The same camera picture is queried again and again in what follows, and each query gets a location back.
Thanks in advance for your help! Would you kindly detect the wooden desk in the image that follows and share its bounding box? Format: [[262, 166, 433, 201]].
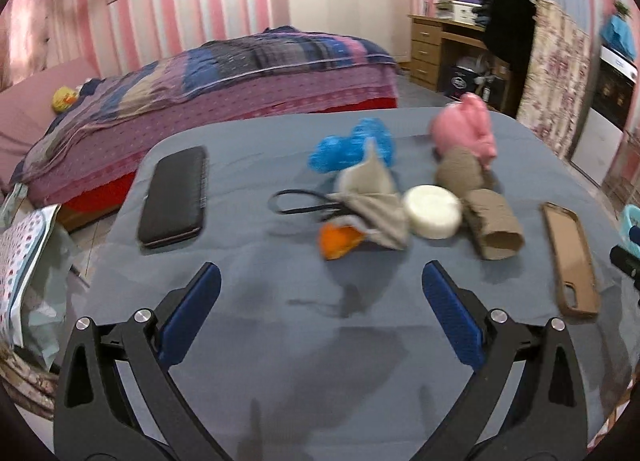
[[407, 14, 521, 112]]

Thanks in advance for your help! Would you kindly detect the grey cloth pouch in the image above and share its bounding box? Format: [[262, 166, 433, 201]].
[[327, 137, 412, 248]]

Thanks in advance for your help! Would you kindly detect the black coat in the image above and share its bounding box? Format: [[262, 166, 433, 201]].
[[482, 0, 538, 72]]

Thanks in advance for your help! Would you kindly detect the polka-dot plastic bag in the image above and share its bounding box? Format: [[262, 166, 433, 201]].
[[0, 204, 76, 347]]

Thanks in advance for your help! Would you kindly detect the blue and floral curtain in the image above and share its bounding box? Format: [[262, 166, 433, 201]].
[[515, 0, 608, 159]]

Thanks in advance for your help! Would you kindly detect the white wardrobe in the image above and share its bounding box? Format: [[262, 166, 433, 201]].
[[285, 0, 413, 64]]

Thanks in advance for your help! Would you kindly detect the pink piggy bank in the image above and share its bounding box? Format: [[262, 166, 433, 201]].
[[431, 92, 497, 171]]

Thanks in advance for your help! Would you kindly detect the water dispenser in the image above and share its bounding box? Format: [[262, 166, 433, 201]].
[[570, 44, 638, 187]]

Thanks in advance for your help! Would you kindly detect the patchwork quilt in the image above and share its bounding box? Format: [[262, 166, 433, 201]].
[[10, 26, 401, 182]]

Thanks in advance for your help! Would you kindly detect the brown phone case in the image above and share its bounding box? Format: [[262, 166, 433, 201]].
[[541, 202, 601, 318]]

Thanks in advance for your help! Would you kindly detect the blue cloth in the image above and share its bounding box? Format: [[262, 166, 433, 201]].
[[600, 14, 638, 62]]

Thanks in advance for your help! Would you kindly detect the white round appliance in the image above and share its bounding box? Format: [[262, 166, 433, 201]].
[[457, 55, 493, 77]]

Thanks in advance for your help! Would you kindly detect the orange peel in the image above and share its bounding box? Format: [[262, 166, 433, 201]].
[[320, 221, 365, 260]]

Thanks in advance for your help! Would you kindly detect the yellow duck plush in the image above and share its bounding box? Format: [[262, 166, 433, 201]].
[[52, 86, 78, 112]]

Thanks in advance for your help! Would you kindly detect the long cardboard tube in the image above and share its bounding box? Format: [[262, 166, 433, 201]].
[[462, 188, 526, 261]]

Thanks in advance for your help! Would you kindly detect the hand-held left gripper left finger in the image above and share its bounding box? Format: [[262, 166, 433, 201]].
[[54, 262, 236, 461]]

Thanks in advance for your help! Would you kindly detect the black phone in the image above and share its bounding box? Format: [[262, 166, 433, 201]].
[[137, 145, 208, 248]]

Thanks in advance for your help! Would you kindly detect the black box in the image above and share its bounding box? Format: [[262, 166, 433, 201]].
[[447, 64, 481, 99]]

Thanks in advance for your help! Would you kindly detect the blue plastic wrapper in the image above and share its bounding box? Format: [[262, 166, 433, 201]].
[[308, 117, 397, 175]]

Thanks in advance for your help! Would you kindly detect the purple dotted bed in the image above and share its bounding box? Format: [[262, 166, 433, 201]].
[[0, 26, 401, 232]]

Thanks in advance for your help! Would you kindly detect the grey-blue tablecloth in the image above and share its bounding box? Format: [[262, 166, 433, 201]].
[[55, 106, 640, 461]]

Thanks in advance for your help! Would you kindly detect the white box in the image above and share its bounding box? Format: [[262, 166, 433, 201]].
[[435, 0, 476, 24]]

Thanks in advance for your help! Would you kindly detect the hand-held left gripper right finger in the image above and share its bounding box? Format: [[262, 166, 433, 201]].
[[421, 261, 588, 461]]

